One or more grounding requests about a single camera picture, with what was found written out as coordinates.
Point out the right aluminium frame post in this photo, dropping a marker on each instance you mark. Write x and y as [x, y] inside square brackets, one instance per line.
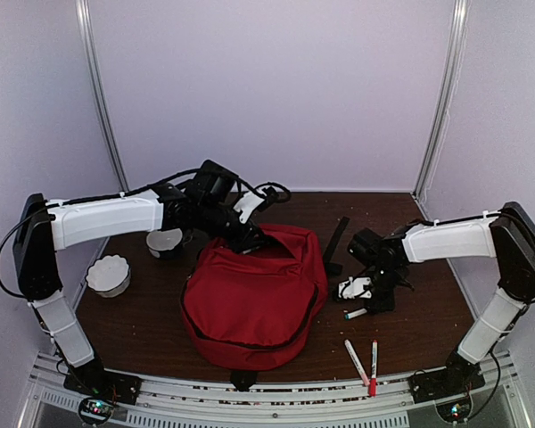
[448, 86]

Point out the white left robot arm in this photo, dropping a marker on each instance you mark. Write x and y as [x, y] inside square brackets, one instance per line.
[210, 198]

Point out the red capped white marker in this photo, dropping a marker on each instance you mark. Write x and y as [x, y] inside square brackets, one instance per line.
[373, 379]

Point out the left aluminium frame post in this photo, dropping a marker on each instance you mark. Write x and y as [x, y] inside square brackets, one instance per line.
[101, 106]

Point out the round white bowl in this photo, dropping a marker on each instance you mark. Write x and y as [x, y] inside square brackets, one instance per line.
[165, 244]

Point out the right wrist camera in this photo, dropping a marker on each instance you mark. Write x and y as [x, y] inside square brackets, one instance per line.
[355, 288]

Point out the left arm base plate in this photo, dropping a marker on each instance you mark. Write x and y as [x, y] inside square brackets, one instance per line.
[109, 385]

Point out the teal capped white marker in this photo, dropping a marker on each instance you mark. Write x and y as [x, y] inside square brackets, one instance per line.
[355, 313]

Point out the pink capped white marker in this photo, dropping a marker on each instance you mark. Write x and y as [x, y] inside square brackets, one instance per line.
[356, 362]

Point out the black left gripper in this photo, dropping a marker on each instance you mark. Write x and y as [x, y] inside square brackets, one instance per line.
[241, 242]

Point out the front aluminium rail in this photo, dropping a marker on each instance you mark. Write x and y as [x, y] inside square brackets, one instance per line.
[173, 402]

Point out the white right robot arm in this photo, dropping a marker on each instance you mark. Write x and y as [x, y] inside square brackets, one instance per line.
[506, 235]

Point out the aluminium frame post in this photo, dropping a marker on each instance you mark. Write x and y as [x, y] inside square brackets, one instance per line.
[101, 106]
[448, 86]

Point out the red backpack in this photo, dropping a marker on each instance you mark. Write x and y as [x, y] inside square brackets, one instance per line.
[252, 312]

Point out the scalloped white bowl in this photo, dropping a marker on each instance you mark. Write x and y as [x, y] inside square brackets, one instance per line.
[109, 277]

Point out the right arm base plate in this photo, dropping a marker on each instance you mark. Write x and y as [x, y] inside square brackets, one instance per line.
[443, 385]

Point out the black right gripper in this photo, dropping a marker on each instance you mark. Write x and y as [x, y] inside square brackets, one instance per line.
[388, 304]

